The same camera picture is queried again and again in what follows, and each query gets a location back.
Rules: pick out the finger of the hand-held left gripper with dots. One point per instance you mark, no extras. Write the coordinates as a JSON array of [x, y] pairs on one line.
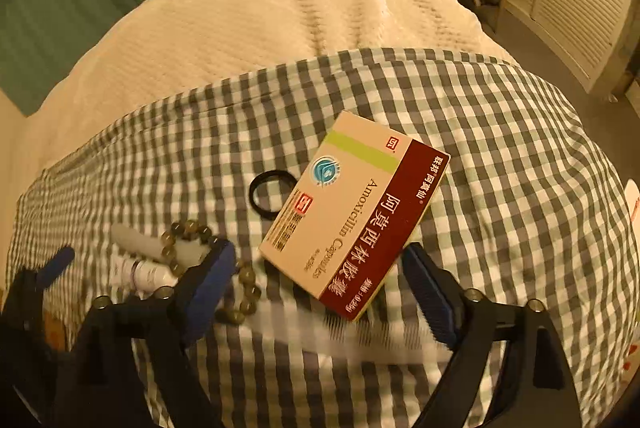
[[55, 264]]

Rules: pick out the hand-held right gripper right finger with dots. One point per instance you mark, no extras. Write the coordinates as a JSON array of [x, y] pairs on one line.
[[430, 298]]

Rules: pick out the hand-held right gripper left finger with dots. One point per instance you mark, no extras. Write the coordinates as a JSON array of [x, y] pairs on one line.
[[210, 288]]

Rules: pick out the cream and maroon medicine box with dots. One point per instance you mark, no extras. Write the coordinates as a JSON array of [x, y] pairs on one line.
[[350, 218]]

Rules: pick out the white spray bottle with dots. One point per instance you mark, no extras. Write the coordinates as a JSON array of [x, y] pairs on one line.
[[145, 273]]

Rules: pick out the small white bottle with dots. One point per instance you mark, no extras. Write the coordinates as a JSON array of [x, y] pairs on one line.
[[132, 239]]

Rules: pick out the grey checked cloth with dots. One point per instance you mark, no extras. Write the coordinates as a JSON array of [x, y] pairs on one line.
[[500, 158]]

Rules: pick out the red and white packet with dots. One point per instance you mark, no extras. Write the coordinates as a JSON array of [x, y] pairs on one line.
[[633, 203]]

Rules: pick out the cream textured blanket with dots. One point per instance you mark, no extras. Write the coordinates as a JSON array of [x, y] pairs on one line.
[[275, 8]]

